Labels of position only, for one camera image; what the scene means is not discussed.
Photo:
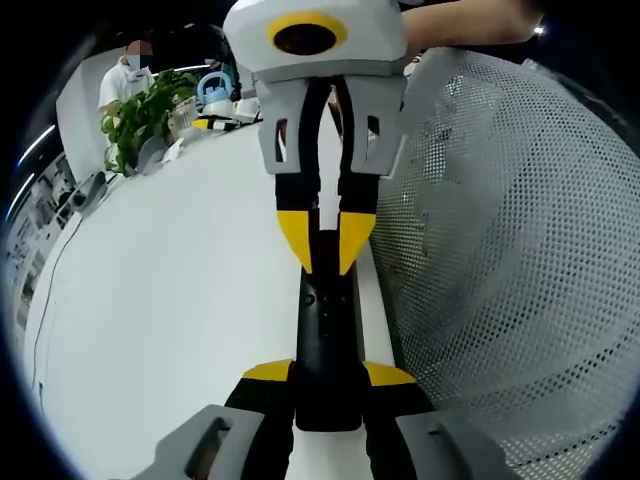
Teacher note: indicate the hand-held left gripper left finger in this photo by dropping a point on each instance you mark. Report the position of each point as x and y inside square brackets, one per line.
[250, 435]

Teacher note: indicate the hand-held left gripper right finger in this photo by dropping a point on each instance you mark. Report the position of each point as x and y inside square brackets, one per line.
[405, 440]

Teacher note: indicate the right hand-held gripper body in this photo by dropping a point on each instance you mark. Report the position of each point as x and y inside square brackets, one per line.
[370, 45]

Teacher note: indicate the black remote control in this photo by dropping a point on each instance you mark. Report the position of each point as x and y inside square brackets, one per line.
[325, 350]

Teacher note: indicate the spare hand-held gripper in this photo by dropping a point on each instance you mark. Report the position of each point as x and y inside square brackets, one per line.
[220, 123]

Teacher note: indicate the blue and white kettle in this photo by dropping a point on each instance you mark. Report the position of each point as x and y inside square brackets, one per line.
[215, 102]

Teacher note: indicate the crumpled white paper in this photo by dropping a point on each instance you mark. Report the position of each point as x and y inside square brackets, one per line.
[173, 150]

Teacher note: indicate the white plant pot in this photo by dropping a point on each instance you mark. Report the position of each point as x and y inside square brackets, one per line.
[182, 116]

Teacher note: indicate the grey curved object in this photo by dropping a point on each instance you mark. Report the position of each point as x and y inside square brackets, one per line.
[150, 155]

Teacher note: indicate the white mesh basket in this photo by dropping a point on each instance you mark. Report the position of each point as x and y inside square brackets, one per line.
[510, 250]

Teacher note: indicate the green potted plant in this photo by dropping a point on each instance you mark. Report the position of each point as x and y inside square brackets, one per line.
[140, 115]

